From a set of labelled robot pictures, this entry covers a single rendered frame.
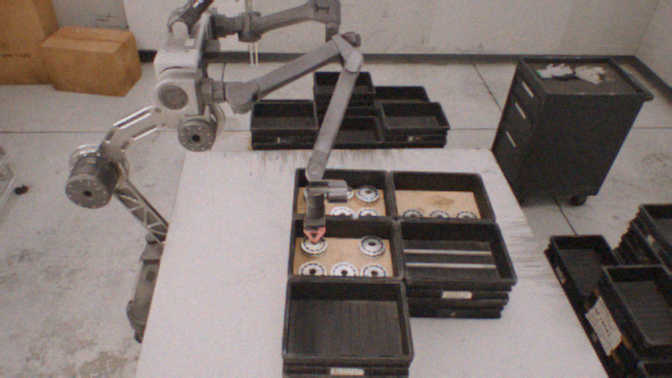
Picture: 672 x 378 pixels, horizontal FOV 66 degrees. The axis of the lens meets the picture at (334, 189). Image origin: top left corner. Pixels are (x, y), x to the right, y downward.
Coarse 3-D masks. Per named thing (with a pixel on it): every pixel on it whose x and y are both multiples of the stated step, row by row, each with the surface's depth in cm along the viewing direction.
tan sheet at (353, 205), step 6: (300, 192) 222; (354, 192) 223; (300, 198) 219; (354, 198) 220; (300, 204) 216; (330, 204) 217; (336, 204) 217; (348, 204) 217; (354, 204) 217; (378, 204) 218; (300, 210) 213; (330, 210) 214; (354, 210) 215; (378, 210) 215; (384, 210) 215
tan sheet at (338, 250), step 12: (300, 240) 200; (336, 240) 201; (348, 240) 201; (384, 240) 202; (300, 252) 196; (336, 252) 196; (348, 252) 197; (300, 264) 191; (324, 264) 191; (360, 264) 192; (384, 264) 193
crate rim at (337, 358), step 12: (288, 288) 170; (288, 300) 167; (288, 312) 163; (408, 324) 161; (408, 336) 159; (408, 348) 155; (288, 360) 152; (300, 360) 152; (312, 360) 152; (324, 360) 152; (336, 360) 152; (348, 360) 152; (360, 360) 152; (372, 360) 152; (384, 360) 152; (396, 360) 152; (408, 360) 152
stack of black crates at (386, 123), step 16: (384, 112) 331; (400, 112) 332; (416, 112) 333; (432, 112) 334; (384, 128) 312; (400, 128) 306; (416, 128) 307; (432, 128) 308; (448, 128) 309; (384, 144) 313; (400, 144) 313; (416, 144) 314; (432, 144) 315
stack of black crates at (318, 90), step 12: (324, 72) 353; (336, 72) 354; (360, 72) 356; (324, 84) 359; (336, 84) 360; (360, 84) 362; (372, 84) 343; (324, 96) 333; (360, 96) 335; (372, 96) 336; (324, 108) 339; (348, 108) 341; (360, 108) 341; (372, 108) 342
